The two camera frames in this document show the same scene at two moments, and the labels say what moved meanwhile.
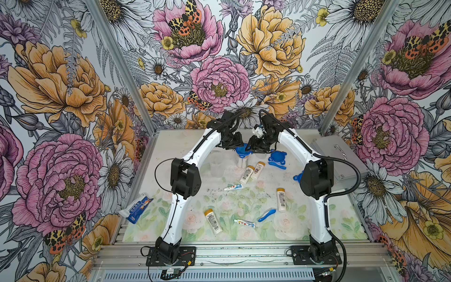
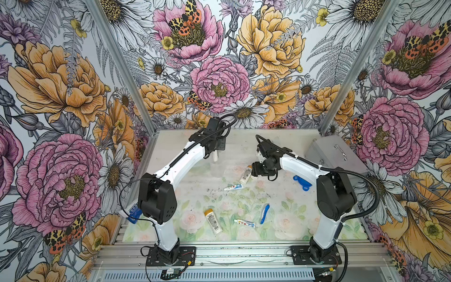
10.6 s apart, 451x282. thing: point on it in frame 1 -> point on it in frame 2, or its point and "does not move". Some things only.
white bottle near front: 215,224 does not move
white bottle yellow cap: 248,173 does not move
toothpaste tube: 239,186 does not move
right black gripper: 253,142 -> 256,170
